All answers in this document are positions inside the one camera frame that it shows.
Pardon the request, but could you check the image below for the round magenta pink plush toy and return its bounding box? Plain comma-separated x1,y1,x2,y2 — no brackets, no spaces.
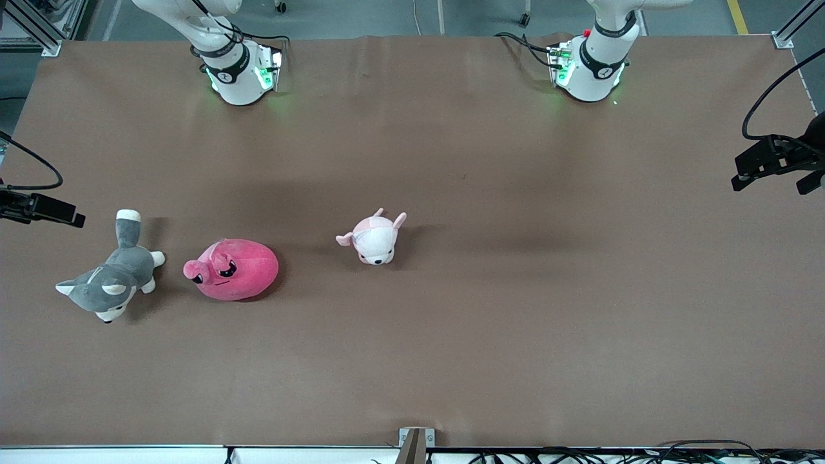
183,238,280,302

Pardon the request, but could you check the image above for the grey white husky plush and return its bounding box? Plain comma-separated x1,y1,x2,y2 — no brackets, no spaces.
55,209,166,324

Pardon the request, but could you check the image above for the pale pink white plush dog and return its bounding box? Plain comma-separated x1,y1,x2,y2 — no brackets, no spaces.
335,208,408,266

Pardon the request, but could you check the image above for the brown table cover sheet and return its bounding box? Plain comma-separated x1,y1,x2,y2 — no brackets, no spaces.
0,34,825,450

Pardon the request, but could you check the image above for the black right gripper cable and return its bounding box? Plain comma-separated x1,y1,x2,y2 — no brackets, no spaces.
0,130,64,191

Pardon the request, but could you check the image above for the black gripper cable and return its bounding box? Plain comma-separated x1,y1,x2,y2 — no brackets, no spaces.
741,48,825,141
0,130,64,191

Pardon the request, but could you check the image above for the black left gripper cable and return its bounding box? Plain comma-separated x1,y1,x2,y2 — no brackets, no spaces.
741,48,825,141

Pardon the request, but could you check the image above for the aluminium frame post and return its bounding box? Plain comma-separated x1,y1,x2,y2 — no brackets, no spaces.
772,0,825,50
0,0,97,58

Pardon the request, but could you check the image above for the white table edge rail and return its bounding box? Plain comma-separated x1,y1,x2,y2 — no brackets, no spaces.
0,444,400,464

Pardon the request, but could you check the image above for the black left arm base cable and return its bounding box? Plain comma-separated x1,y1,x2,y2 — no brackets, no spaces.
494,31,557,70

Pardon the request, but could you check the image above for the black arm base cable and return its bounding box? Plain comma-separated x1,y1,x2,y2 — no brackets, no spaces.
192,0,291,63
494,31,557,70

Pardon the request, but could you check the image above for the black right arm base cable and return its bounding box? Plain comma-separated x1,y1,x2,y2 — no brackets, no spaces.
192,0,291,63

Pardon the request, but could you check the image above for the bundle of black cables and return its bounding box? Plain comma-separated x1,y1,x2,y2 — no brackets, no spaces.
467,440,825,464

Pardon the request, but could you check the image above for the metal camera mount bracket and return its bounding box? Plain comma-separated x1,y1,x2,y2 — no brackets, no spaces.
394,427,436,464

